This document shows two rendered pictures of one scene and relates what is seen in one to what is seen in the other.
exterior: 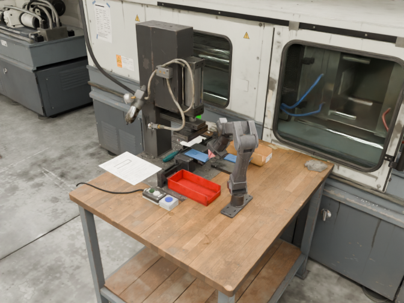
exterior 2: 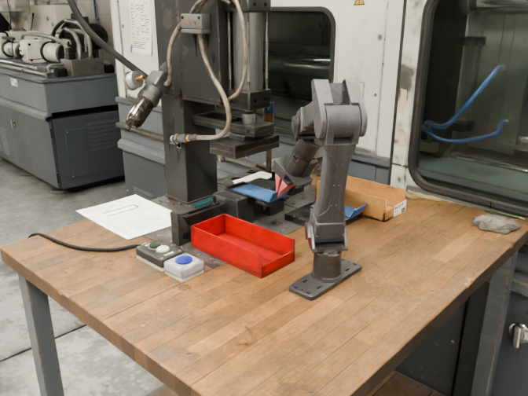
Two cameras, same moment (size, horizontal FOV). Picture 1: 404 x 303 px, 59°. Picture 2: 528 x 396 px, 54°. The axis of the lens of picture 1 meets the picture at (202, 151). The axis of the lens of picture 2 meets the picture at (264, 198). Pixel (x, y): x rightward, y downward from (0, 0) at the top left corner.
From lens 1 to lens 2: 64 cm
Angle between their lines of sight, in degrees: 11
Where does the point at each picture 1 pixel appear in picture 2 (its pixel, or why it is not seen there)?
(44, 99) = (61, 163)
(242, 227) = (332, 318)
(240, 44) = (350, 18)
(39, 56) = (59, 97)
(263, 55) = (390, 30)
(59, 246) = (23, 380)
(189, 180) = (236, 236)
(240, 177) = (331, 210)
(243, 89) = not seen: hidden behind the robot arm
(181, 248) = (184, 350)
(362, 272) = not seen: outside the picture
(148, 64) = (171, 19)
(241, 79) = not seen: hidden behind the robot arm
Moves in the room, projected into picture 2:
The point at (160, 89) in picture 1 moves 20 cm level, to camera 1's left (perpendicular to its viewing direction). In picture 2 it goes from (191, 63) to (122, 62)
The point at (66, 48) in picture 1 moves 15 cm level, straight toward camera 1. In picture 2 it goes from (100, 89) to (99, 93)
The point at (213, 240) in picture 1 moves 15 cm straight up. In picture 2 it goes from (262, 339) to (262, 268)
